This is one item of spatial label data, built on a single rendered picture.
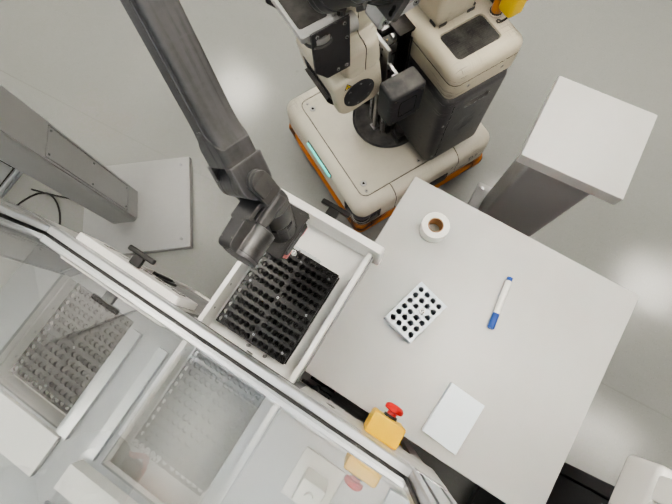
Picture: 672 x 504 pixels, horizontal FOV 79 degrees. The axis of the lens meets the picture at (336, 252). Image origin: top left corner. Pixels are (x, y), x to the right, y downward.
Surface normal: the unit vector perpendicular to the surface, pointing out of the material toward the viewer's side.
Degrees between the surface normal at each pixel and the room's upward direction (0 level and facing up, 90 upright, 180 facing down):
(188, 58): 54
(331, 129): 0
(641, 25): 0
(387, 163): 0
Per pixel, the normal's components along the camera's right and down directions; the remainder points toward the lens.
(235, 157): 0.67, 0.23
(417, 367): -0.04, -0.25
